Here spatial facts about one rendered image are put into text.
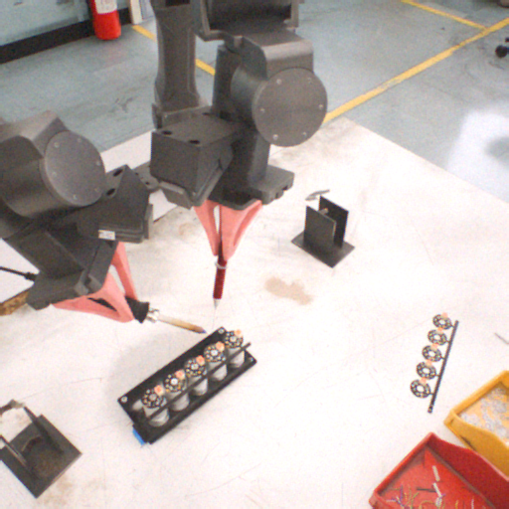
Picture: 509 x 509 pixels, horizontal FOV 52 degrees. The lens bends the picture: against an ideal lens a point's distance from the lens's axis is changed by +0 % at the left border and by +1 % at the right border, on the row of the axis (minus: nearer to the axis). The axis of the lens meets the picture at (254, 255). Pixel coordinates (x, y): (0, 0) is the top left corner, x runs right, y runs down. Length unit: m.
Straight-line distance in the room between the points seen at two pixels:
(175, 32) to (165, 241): 0.30
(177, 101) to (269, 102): 0.46
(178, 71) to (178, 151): 0.40
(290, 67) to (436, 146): 2.10
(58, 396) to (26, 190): 0.33
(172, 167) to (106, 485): 0.36
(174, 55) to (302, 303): 0.38
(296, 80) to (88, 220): 0.20
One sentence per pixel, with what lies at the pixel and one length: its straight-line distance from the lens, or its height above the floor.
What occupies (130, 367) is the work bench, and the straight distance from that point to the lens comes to 0.68.
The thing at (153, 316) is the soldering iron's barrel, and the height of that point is 0.88.
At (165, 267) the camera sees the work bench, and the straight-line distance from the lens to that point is 0.78.
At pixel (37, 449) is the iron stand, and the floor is 0.75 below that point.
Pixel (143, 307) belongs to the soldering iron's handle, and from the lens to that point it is 0.56.
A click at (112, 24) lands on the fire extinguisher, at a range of 3.28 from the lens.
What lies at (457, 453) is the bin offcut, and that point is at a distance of 0.62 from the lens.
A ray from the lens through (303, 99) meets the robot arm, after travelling 0.38.
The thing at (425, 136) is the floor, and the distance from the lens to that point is 2.50.
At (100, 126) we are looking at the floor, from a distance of 2.55.
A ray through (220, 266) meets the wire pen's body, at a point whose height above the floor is 0.92.
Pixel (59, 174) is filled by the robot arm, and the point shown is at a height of 1.09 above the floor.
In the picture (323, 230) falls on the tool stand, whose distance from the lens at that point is 0.76.
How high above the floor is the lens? 1.32
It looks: 47 degrees down
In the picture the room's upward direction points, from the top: straight up
